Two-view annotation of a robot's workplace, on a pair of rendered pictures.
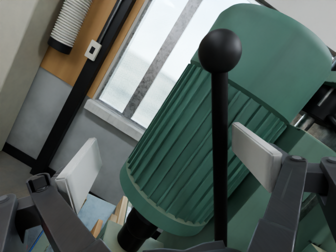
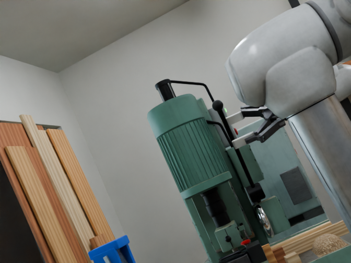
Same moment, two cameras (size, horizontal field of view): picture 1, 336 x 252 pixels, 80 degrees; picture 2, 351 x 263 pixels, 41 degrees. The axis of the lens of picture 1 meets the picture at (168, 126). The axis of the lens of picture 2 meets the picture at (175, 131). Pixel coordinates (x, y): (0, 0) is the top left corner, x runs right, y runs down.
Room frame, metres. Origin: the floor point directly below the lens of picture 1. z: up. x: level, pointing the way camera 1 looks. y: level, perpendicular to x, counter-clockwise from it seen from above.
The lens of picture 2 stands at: (-0.10, 1.40, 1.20)
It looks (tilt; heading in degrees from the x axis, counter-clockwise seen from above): 8 degrees up; 287
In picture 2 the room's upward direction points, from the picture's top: 24 degrees counter-clockwise
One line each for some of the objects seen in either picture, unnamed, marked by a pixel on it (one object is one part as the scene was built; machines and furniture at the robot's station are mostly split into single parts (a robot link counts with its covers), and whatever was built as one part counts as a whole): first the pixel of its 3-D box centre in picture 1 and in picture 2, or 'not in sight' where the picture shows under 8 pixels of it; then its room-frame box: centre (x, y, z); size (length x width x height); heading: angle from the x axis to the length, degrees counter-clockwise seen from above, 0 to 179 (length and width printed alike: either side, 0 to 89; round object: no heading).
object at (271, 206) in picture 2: not in sight; (271, 216); (0.22, -0.28, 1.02); 0.09 x 0.07 x 0.12; 13
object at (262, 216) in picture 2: not in sight; (264, 220); (0.24, -0.21, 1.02); 0.12 x 0.03 x 0.12; 103
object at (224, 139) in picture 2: not in sight; (223, 126); (0.27, -0.40, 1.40); 0.10 x 0.06 x 0.16; 103
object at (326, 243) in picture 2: not in sight; (326, 241); (0.06, -0.03, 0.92); 0.14 x 0.09 x 0.04; 103
